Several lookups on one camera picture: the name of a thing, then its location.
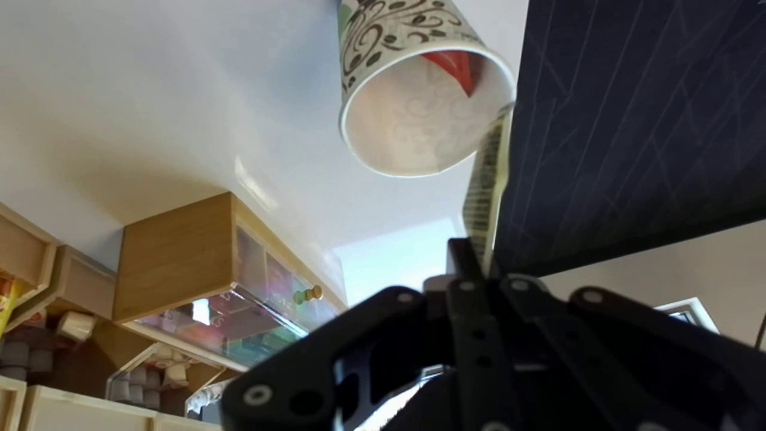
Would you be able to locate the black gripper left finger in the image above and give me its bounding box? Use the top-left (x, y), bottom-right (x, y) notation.
top-left (217, 238), bottom-right (502, 431)

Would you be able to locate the yellow sachet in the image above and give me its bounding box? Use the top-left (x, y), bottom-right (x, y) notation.
top-left (459, 104), bottom-right (514, 272)

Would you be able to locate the red sachet inside cup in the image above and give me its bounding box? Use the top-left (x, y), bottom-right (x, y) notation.
top-left (419, 48), bottom-right (489, 100)

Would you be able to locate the patterned paper cup holding sachet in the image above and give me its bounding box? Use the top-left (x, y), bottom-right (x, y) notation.
top-left (335, 0), bottom-right (519, 179)

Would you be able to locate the wooden tea box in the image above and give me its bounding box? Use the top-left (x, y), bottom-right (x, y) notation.
top-left (112, 190), bottom-right (349, 373)

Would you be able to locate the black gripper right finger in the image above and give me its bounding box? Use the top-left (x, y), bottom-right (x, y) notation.
top-left (486, 272), bottom-right (766, 431)

